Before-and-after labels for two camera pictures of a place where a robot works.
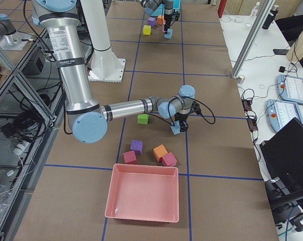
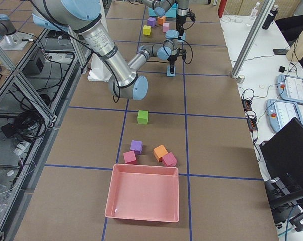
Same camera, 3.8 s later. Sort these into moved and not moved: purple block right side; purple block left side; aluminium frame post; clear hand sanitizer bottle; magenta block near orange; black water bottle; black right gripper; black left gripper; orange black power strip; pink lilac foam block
Moved: black right gripper; black left gripper
Not moved: magenta block near orange; clear hand sanitizer bottle; aluminium frame post; purple block right side; pink lilac foam block; purple block left side; black water bottle; orange black power strip
